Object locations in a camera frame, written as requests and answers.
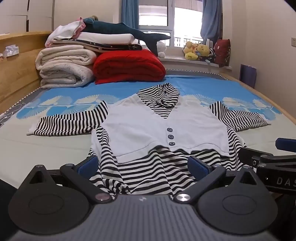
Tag blue patterned bed sheet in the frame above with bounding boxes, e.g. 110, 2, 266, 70
0, 74, 296, 194

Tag white folded blanket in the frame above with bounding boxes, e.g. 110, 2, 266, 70
50, 32, 139, 49

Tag blue curtain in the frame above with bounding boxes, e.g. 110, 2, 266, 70
121, 0, 139, 30
200, 0, 223, 44

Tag red folded blanket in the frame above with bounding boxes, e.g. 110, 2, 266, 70
93, 49, 167, 85

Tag striped top with white vest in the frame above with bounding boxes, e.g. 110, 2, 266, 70
26, 83, 272, 201

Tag blue shark plush toy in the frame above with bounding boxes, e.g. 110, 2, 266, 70
80, 17, 172, 57

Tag wooden bed frame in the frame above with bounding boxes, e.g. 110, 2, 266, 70
0, 31, 296, 139

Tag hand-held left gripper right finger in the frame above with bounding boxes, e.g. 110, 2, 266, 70
174, 156, 262, 204

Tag cream folded quilt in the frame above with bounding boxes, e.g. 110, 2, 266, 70
35, 47, 97, 90

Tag white plush toy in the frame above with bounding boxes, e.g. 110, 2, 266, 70
157, 41, 167, 58

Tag white and pink folded clothes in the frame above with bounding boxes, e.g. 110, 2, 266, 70
45, 17, 85, 45

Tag tissue box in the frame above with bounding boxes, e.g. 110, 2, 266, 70
2, 44, 20, 58

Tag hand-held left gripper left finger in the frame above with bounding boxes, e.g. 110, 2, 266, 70
28, 155, 113, 204

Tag dark studded belt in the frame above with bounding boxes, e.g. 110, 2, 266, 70
52, 38, 142, 54

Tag window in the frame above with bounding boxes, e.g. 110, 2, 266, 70
138, 0, 205, 48

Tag dark red cushion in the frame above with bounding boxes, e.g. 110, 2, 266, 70
213, 38, 232, 68

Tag yellow plush toys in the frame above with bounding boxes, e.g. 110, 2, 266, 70
183, 41, 216, 62

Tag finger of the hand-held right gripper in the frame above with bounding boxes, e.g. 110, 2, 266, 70
275, 138, 296, 151
238, 147, 274, 168

